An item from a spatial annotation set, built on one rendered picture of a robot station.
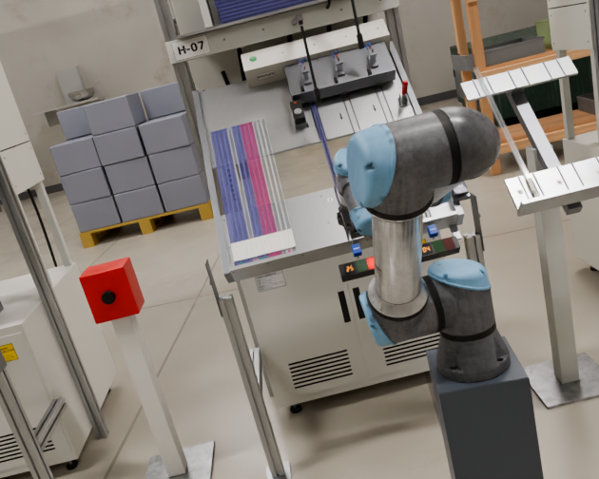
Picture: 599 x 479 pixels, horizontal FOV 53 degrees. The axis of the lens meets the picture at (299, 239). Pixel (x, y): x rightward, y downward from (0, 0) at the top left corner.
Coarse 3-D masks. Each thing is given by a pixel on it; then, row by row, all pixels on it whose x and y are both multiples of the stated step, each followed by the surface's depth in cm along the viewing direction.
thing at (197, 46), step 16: (320, 0) 194; (208, 16) 192; (256, 16) 194; (192, 32) 194; (176, 48) 198; (192, 48) 198; (208, 48) 199; (480, 224) 172; (208, 272) 171; (256, 352) 209; (256, 368) 198; (288, 464) 198
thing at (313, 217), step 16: (320, 192) 181; (336, 192) 180; (288, 208) 179; (304, 208) 179; (320, 208) 178; (336, 208) 177; (432, 208) 173; (448, 208) 173; (224, 224) 180; (304, 224) 176; (320, 224) 175; (336, 224) 175; (304, 240) 174; (320, 240) 173
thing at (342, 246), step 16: (448, 224) 174; (336, 240) 170; (368, 240) 172; (288, 256) 169; (304, 256) 171; (320, 256) 173; (336, 256) 175; (240, 272) 171; (256, 272) 173; (272, 272) 176
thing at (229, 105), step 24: (216, 96) 204; (240, 96) 203; (264, 96) 202; (288, 96) 200; (336, 96) 198; (360, 96) 196; (384, 96) 195; (216, 120) 199; (240, 120) 198; (288, 120) 195; (312, 120) 194; (336, 120) 193; (360, 120) 192; (384, 120) 191; (288, 144) 191; (312, 144) 191; (216, 168) 191
